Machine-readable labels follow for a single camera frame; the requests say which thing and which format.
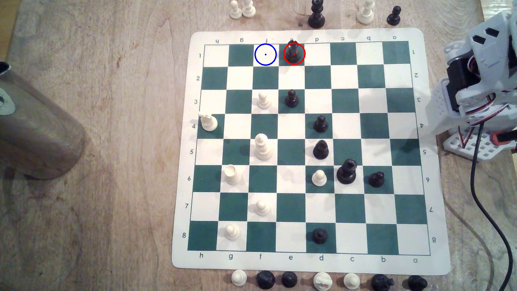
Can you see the black chess rook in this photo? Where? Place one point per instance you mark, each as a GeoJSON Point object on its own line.
{"type": "Point", "coordinates": [294, 54]}

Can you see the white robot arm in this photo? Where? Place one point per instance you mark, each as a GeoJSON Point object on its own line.
{"type": "Point", "coordinates": [496, 48]}

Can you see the white chess queen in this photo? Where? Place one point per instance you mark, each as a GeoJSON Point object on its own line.
{"type": "Point", "coordinates": [263, 149]}

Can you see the white chess rook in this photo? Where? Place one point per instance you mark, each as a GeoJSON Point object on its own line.
{"type": "Point", "coordinates": [232, 175]}

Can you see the white chess pawn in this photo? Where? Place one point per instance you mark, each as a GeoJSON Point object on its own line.
{"type": "Point", "coordinates": [264, 101]}
{"type": "Point", "coordinates": [239, 277]}
{"type": "Point", "coordinates": [262, 208]}
{"type": "Point", "coordinates": [319, 178]}
{"type": "Point", "coordinates": [351, 281]}
{"type": "Point", "coordinates": [236, 12]}
{"type": "Point", "coordinates": [232, 232]}

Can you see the green white chess board mat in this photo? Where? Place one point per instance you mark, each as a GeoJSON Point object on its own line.
{"type": "Point", "coordinates": [291, 178]}

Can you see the white chess knight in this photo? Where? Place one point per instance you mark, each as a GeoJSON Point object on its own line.
{"type": "Point", "coordinates": [209, 123]}
{"type": "Point", "coordinates": [323, 282]}

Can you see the black chess pawn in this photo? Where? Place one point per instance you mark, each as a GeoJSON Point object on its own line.
{"type": "Point", "coordinates": [291, 99]}
{"type": "Point", "coordinates": [394, 17]}
{"type": "Point", "coordinates": [320, 236]}
{"type": "Point", "coordinates": [321, 124]}
{"type": "Point", "coordinates": [289, 279]}
{"type": "Point", "coordinates": [377, 180]}

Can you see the black chess piece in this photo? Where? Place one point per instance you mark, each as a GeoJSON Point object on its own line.
{"type": "Point", "coordinates": [265, 280]}

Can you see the tall white chess piece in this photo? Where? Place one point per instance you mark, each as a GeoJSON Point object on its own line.
{"type": "Point", "coordinates": [365, 15]}

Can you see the black chess knight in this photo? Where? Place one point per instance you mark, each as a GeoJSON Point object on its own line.
{"type": "Point", "coordinates": [381, 283]}
{"type": "Point", "coordinates": [417, 283]}

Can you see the black pawn d5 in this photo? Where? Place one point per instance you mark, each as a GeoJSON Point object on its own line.
{"type": "Point", "coordinates": [321, 150]}

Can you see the brown cylindrical pole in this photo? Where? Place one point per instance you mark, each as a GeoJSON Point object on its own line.
{"type": "Point", "coordinates": [36, 133]}

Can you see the red black table clamp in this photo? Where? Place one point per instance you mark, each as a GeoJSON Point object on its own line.
{"type": "Point", "coordinates": [501, 138]}

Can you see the white perforated base plate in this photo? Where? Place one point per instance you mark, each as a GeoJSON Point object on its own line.
{"type": "Point", "coordinates": [480, 148]}

